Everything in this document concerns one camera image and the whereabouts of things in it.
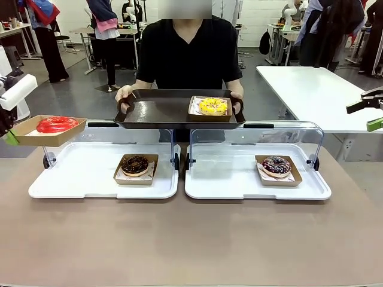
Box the person's right hand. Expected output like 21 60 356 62
114 84 136 105

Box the dark donut with coloured sprinkles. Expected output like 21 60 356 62
262 155 292 179

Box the dark brown serving tray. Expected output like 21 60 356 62
113 88 247 130

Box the person's left forearm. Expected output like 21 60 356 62
223 72 244 94

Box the beige background table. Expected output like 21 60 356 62
69 26 141 75

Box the clear display lid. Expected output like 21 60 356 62
186 120 325 170
37 120 181 168

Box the person's right forearm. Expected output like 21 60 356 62
131 78 159 91

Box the bystander in pink top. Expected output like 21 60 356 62
86 0 123 90

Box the brown cardboard donut box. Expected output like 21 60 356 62
113 153 160 187
254 154 303 188
13 114 88 148
187 95 233 123

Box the grey plastic stool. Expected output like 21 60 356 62
2 44 25 68

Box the red glazed donut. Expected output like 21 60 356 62
36 116 80 135

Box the black backpack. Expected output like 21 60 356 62
258 29 272 56

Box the yellow sprinkled donut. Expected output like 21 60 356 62
197 97 229 117

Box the chocolate donut with nuts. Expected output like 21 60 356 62
120 154 150 177

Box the white display tray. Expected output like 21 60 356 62
184 141 333 201
28 141 182 200

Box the white table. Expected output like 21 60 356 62
256 65 383 163

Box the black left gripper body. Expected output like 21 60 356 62
0 107 18 138

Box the person's left hand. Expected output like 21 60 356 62
229 88 245 103

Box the person torso in black shirt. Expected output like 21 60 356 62
135 17 244 143

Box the bystander in black trousers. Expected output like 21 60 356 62
17 0 70 83

